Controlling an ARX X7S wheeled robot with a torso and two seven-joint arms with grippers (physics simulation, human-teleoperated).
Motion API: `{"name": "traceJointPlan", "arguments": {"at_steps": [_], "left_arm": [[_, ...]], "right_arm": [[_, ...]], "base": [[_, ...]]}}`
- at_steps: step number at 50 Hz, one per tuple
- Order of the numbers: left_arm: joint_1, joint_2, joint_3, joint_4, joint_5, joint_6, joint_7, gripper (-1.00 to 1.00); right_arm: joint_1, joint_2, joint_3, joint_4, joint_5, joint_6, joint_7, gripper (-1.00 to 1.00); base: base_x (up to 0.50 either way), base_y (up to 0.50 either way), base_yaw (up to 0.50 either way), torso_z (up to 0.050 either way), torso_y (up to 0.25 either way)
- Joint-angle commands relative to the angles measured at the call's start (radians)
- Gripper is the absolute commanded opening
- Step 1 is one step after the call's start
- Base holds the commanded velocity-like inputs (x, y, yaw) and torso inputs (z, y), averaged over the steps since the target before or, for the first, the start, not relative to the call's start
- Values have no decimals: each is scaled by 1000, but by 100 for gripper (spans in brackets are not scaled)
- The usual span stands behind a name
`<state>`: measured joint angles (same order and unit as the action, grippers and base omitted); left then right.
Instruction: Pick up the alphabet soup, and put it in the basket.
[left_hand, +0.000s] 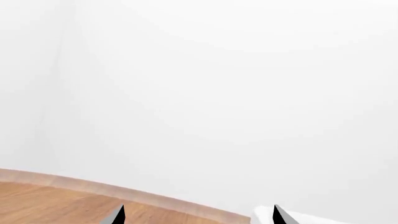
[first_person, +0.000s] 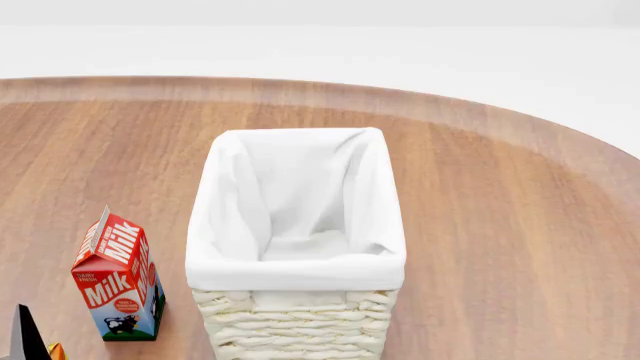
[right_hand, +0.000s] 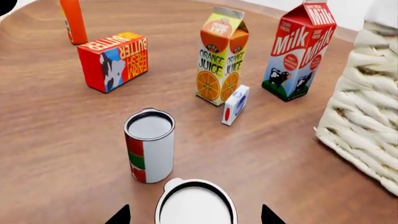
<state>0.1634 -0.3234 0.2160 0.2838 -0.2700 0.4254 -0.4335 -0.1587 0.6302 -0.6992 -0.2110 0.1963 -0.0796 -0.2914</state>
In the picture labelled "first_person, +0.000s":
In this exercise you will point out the white cloth-lined wicker basket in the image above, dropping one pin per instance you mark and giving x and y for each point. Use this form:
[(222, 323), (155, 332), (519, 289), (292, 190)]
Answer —
[(295, 210)]

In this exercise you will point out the white woven basket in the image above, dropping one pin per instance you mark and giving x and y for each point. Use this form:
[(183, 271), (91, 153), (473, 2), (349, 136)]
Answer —
[(295, 330)]

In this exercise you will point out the red milk carton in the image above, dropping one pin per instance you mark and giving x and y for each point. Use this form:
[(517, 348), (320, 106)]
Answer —
[(118, 285)]

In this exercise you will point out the orange yellow carton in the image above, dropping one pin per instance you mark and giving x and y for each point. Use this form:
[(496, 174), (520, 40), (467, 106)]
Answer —
[(58, 351)]

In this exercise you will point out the black pointed carton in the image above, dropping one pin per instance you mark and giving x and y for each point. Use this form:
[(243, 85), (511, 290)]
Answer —
[(25, 339)]

